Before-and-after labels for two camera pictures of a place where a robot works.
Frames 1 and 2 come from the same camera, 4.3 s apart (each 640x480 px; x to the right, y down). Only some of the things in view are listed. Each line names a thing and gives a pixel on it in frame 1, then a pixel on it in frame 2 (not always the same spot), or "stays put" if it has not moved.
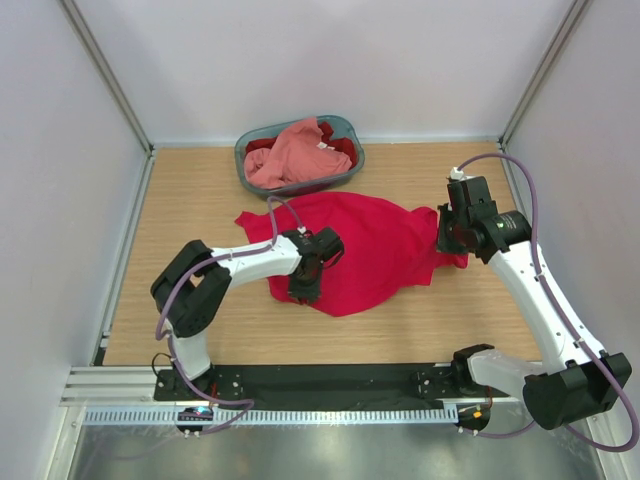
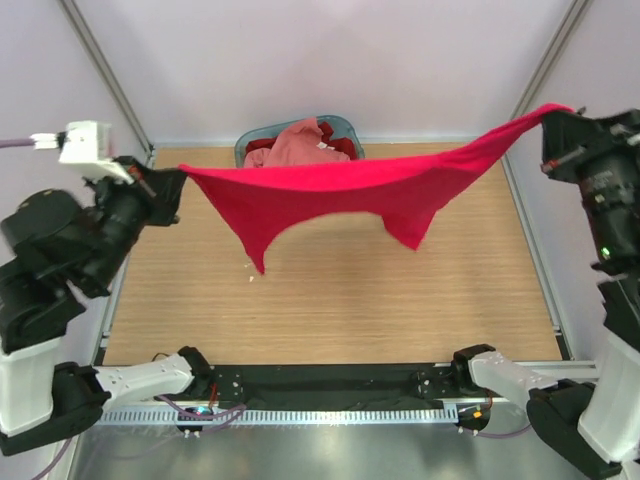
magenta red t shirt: [388, 245] → [409, 194]
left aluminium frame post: [107, 73] stays put
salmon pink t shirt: [295, 155] stays put
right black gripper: [444, 245] → [569, 137]
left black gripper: [310, 292] → [161, 188]
